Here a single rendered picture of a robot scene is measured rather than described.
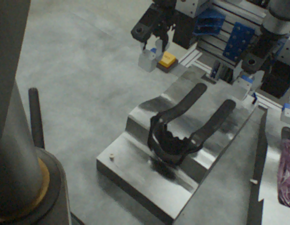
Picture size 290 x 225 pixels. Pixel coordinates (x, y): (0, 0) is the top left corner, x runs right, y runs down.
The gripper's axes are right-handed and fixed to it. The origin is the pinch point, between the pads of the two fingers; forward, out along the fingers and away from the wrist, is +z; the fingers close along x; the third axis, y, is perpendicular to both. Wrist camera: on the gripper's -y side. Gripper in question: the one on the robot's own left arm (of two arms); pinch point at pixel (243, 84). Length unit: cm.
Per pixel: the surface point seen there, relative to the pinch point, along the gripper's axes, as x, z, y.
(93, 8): 167, 94, 106
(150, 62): 26.7, -1.2, -14.8
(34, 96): 49, 10, -43
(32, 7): 200, 94, 66
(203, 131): 0.5, 4.0, -22.3
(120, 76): 39.0, 13.7, -13.9
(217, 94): 5.0, 4.4, -5.3
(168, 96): 16.6, 5.2, -16.7
